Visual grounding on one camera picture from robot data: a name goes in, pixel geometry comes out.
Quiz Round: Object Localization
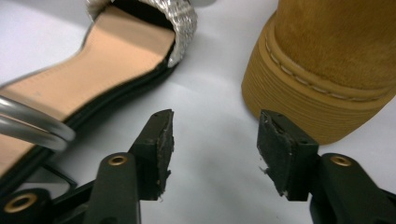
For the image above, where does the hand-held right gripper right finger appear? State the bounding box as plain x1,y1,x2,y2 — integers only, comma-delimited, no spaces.
257,109,319,202

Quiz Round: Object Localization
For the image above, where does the silver strap heeled sandal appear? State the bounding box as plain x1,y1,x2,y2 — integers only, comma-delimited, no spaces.
0,0,199,195

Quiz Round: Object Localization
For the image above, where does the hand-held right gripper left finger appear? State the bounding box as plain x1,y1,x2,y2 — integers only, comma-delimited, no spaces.
128,108,176,203

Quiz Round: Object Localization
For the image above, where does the white table mat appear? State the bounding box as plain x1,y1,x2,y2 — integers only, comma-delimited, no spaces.
0,0,396,224

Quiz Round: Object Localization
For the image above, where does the tan suede boot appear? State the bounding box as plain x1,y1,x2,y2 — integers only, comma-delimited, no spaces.
241,0,396,146

